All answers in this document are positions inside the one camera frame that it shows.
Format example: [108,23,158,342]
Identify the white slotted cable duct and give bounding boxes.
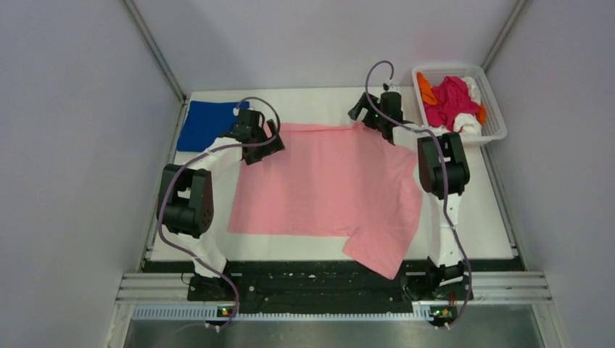
[131,304,453,323]

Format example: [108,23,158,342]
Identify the magenta t shirt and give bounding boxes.
[417,73,486,135]

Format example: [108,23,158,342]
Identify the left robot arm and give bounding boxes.
[156,108,284,301]

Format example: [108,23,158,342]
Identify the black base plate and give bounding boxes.
[141,259,527,318]

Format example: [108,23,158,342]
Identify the orange cloth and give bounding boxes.
[416,72,438,106]

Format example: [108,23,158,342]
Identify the folded blue t shirt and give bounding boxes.
[176,101,237,152]

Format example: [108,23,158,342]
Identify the light pink t shirt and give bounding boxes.
[228,123,423,279]

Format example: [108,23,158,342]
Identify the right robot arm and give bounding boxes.
[347,90,472,302]

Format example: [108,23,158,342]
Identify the white plastic basket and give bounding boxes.
[412,63,508,145]

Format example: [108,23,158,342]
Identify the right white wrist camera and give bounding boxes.
[382,81,401,94]

